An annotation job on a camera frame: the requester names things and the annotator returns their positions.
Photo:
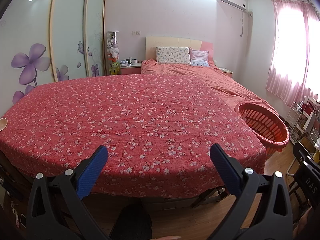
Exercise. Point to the beige round object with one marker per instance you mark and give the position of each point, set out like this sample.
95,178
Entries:
3,124

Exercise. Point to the flower print sliding wardrobe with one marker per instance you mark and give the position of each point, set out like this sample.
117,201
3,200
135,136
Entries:
37,42

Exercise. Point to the bed with salmon cover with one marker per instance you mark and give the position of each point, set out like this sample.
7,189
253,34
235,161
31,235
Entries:
200,77

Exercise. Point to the pink striped pillow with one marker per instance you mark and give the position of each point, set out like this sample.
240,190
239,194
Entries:
199,58

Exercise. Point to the clear tube of plush toys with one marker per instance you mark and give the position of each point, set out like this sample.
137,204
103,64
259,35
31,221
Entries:
112,47

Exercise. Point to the person's dark trouser leg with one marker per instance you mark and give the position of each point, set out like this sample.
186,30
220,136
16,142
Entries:
135,221

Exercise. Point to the green plush toy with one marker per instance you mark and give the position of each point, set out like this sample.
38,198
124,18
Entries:
115,68

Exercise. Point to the white wall socket panel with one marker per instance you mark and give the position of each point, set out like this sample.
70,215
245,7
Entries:
136,32

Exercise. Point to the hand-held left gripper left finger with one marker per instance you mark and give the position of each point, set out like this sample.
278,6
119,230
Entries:
91,172

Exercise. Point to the white mug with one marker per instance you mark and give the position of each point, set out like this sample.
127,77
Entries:
134,61

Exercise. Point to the air conditioner pipe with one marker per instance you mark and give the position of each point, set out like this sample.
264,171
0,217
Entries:
242,22

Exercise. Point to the floral print pillow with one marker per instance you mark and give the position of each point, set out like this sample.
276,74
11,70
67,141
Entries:
172,56

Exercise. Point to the white air conditioner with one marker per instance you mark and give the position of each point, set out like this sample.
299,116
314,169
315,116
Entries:
231,0

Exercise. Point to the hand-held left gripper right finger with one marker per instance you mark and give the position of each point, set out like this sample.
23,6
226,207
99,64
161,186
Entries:
225,167

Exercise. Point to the yellow basin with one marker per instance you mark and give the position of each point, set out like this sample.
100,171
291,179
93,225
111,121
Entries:
316,156

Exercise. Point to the pink nightstand with mugs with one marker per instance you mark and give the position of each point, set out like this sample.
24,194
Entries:
130,69

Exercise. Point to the beige pink headboard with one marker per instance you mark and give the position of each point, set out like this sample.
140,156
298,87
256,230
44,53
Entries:
175,42

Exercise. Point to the pink curtain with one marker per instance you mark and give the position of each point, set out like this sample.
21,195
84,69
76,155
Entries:
315,42
287,55

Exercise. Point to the orange plastic laundry basket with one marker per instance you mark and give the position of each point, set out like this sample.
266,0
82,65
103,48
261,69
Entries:
262,127

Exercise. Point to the person's right hand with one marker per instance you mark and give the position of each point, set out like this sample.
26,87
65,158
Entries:
306,217

